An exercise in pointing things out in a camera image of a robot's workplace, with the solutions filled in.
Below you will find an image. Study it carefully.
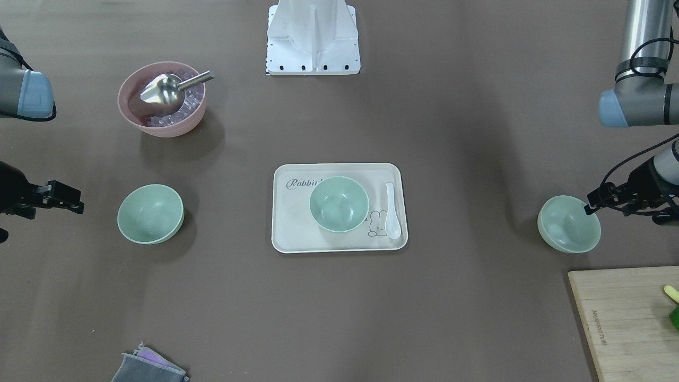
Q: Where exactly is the grey cleaning cloth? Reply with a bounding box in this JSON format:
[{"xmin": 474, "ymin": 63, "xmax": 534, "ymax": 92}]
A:
[{"xmin": 111, "ymin": 353, "xmax": 190, "ymax": 381}]

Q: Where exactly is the green bowl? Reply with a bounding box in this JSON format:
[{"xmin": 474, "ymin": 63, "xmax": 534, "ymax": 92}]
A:
[
  {"xmin": 309, "ymin": 176, "xmax": 370, "ymax": 233},
  {"xmin": 117, "ymin": 184, "xmax": 185, "ymax": 245},
  {"xmin": 537, "ymin": 195, "xmax": 602, "ymax": 254}
]

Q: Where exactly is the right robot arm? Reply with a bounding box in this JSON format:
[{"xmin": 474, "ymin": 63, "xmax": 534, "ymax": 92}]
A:
[{"xmin": 1, "ymin": 31, "xmax": 85, "ymax": 220}]

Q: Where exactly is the green lime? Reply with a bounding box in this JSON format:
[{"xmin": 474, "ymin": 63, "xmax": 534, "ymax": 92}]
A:
[{"xmin": 669, "ymin": 306, "xmax": 679, "ymax": 331}]

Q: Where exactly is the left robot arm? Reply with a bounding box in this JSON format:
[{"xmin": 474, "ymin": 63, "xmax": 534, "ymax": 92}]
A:
[{"xmin": 584, "ymin": 1, "xmax": 678, "ymax": 226}]

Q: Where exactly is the cream rabbit tray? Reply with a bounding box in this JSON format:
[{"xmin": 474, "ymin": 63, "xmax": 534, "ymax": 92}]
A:
[{"xmin": 271, "ymin": 162, "xmax": 409, "ymax": 254}]

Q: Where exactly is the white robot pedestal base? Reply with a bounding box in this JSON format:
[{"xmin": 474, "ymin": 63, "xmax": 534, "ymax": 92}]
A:
[{"xmin": 265, "ymin": 1, "xmax": 361, "ymax": 76}]

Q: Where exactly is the yellow plastic knife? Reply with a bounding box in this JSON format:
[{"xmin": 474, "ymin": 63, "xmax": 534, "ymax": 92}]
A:
[{"xmin": 664, "ymin": 285, "xmax": 679, "ymax": 305}]

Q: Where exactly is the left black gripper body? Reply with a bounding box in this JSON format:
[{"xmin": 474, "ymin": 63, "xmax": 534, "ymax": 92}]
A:
[{"xmin": 600, "ymin": 159, "xmax": 678, "ymax": 227}]

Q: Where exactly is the metal ice scoop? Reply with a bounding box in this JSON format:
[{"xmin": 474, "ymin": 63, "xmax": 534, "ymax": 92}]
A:
[{"xmin": 138, "ymin": 71, "xmax": 214, "ymax": 117}]

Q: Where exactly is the green bowl on tray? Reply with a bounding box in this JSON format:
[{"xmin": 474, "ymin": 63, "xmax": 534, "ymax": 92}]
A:
[{"xmin": 309, "ymin": 176, "xmax": 370, "ymax": 233}]

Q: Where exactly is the pink bowl with ice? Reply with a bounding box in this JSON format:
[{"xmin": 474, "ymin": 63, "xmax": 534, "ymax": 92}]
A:
[{"xmin": 117, "ymin": 61, "xmax": 207, "ymax": 138}]

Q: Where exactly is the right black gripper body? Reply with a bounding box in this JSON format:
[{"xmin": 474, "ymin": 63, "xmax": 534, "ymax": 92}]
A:
[{"xmin": 1, "ymin": 162, "xmax": 49, "ymax": 220}]

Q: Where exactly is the white ceramic spoon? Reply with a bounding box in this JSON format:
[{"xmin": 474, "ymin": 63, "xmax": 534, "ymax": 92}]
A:
[{"xmin": 385, "ymin": 183, "xmax": 402, "ymax": 240}]

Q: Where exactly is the wooden cutting board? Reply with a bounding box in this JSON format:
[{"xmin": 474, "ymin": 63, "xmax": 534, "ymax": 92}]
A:
[{"xmin": 568, "ymin": 266, "xmax": 678, "ymax": 381}]

